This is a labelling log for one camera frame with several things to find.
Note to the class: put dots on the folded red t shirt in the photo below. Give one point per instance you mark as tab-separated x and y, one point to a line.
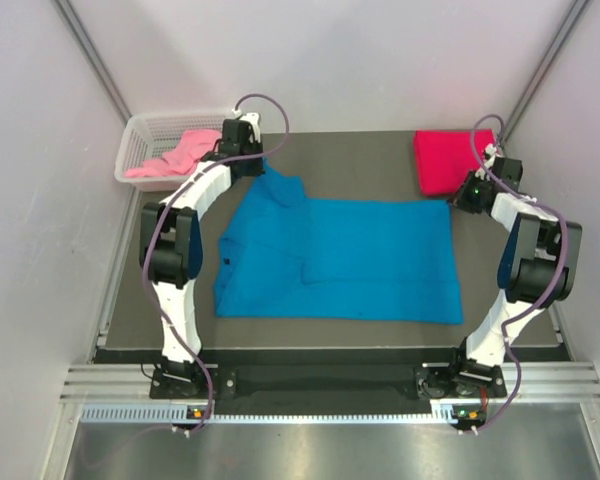
443	159

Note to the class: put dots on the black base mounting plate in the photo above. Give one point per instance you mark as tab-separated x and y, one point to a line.
294	382

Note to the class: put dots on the slotted grey cable duct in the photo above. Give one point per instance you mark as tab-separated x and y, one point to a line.
189	415

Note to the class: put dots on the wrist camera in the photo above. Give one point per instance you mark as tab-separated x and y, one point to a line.
490	154
253	119

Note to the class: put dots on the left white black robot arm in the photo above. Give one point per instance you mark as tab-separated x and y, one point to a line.
171	252

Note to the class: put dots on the pink t shirt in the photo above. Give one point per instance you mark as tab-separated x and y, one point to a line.
182	160

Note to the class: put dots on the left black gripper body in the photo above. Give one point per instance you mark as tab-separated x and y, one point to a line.
253	167

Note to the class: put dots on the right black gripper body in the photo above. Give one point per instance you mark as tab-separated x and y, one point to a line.
469	194

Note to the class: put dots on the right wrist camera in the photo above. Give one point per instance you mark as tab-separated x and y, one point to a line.
490	154

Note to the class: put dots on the blue t shirt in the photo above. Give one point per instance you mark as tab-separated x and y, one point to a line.
287	255

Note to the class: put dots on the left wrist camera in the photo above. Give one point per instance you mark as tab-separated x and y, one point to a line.
253	119

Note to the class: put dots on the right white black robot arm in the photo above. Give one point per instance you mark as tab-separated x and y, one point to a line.
537	268

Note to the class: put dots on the white plastic basket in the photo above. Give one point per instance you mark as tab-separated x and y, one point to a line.
149	135

